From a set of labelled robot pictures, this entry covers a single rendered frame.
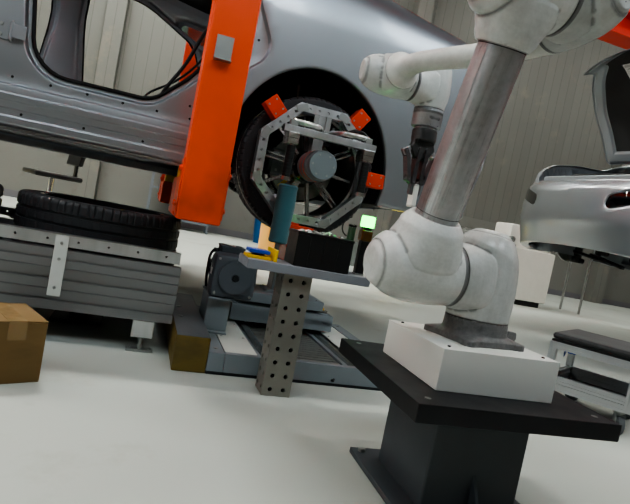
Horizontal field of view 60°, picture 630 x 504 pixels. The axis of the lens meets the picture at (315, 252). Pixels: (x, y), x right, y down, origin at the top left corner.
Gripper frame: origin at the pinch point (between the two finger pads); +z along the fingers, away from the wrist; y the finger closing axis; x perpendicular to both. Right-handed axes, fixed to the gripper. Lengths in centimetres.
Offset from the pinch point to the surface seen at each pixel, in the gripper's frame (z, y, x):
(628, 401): 61, 116, -2
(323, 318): 58, 24, 92
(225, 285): 44, -33, 69
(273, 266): 29.6, -31.8, 23.1
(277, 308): 44, -27, 26
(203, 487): 73, -59, -32
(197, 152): -4, -55, 56
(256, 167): -6, -21, 95
